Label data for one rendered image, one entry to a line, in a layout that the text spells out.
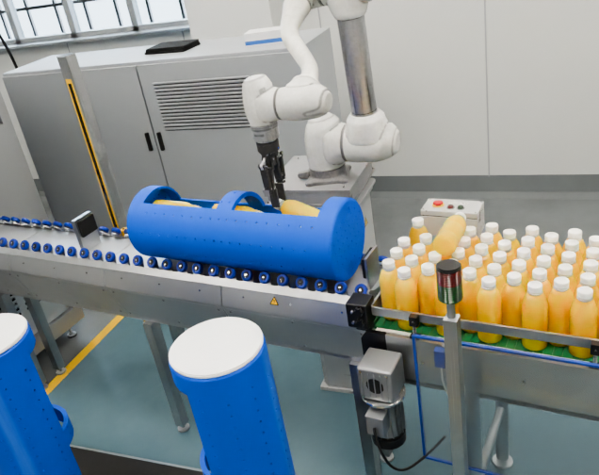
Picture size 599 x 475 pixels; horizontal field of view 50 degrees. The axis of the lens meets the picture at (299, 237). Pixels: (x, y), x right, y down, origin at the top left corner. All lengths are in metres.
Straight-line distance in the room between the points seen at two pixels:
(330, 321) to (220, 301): 0.46
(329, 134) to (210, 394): 1.23
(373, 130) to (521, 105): 2.36
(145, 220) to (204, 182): 1.70
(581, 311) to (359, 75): 1.19
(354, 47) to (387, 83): 2.42
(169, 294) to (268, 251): 0.58
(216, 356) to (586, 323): 1.00
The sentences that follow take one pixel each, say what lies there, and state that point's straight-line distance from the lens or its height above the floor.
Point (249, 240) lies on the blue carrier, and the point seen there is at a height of 1.13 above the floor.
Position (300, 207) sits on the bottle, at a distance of 2.18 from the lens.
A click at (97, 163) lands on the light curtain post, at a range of 3.18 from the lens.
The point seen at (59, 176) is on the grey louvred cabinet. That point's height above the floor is 0.71.
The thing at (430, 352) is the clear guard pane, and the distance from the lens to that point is 1.96.
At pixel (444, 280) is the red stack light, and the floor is 1.23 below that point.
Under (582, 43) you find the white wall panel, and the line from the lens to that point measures 4.66.
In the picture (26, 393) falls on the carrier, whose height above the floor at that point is 0.85.
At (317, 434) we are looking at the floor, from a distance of 3.04.
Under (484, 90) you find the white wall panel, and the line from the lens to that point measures 4.75.
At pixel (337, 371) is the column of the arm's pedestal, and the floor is 0.12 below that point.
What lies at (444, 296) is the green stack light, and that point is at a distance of 1.67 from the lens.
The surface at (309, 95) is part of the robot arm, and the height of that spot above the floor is 1.60.
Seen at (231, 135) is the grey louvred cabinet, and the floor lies 0.97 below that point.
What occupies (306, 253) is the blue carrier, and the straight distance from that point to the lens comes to 2.10.
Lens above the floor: 2.11
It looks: 27 degrees down
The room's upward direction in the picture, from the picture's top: 10 degrees counter-clockwise
